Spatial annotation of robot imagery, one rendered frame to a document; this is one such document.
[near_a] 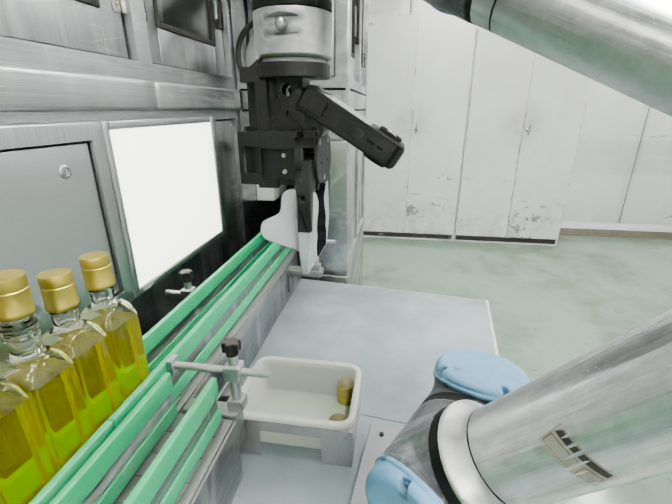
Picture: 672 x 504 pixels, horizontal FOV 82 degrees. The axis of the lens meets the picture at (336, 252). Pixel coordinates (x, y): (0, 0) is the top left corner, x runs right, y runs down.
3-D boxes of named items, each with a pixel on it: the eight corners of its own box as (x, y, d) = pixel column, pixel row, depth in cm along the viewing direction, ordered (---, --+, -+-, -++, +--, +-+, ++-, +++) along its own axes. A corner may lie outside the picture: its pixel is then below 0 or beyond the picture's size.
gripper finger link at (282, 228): (265, 270, 44) (267, 188, 43) (317, 274, 43) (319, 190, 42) (255, 275, 41) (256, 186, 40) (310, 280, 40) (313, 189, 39)
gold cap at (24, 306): (14, 303, 42) (3, 266, 40) (44, 306, 42) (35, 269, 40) (-17, 320, 39) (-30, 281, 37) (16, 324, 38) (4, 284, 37)
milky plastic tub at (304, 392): (262, 386, 87) (259, 354, 84) (362, 397, 84) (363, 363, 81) (231, 450, 71) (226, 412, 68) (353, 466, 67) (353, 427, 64)
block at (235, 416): (196, 426, 68) (191, 394, 66) (248, 432, 67) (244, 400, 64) (186, 442, 65) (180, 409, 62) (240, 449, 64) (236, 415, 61)
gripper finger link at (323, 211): (287, 241, 51) (279, 175, 46) (331, 243, 50) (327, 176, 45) (280, 254, 49) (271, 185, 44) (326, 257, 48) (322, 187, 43)
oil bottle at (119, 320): (128, 409, 63) (100, 291, 56) (160, 413, 62) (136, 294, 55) (103, 436, 58) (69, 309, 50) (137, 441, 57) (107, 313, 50)
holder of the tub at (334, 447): (239, 386, 88) (236, 357, 85) (360, 399, 84) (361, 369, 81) (204, 448, 72) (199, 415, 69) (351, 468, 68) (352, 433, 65)
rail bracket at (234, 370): (181, 393, 66) (170, 329, 62) (276, 404, 64) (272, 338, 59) (171, 405, 63) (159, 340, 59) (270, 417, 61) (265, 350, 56)
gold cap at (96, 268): (98, 279, 54) (91, 249, 52) (121, 281, 53) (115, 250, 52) (78, 290, 50) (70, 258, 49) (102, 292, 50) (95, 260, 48)
